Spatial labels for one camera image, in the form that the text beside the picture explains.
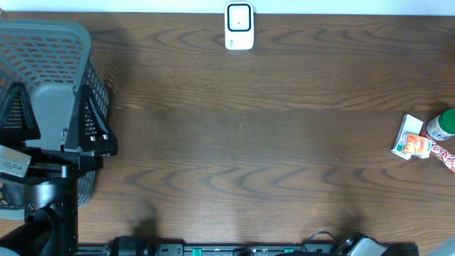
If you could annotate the green lid white jar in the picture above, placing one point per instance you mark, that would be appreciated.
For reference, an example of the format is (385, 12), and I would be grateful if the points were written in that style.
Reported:
(442, 127)

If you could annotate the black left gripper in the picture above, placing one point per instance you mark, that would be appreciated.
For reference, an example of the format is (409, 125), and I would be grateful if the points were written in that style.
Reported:
(66, 163)

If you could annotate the white green box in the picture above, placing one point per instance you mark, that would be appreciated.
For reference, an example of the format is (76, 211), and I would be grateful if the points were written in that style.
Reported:
(409, 125)

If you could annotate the white barcode scanner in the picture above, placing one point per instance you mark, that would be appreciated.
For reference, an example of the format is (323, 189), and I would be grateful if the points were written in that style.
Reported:
(239, 25)

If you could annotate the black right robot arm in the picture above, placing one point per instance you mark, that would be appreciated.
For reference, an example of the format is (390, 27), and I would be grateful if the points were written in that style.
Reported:
(362, 245)

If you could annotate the dark grey plastic basket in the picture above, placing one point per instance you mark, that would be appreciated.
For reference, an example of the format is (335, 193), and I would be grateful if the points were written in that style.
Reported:
(52, 60)

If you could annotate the red chocolate bar wrapper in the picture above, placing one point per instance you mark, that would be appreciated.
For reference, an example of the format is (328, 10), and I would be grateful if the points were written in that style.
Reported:
(440, 153)

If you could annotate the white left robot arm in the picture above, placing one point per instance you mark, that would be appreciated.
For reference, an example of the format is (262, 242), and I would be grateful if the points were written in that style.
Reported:
(50, 208)

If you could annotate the small orange snack box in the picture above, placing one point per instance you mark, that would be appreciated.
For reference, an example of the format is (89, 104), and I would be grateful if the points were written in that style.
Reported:
(416, 145)

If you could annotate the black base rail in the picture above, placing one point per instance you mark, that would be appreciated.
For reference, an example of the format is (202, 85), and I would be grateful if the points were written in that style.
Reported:
(137, 246)

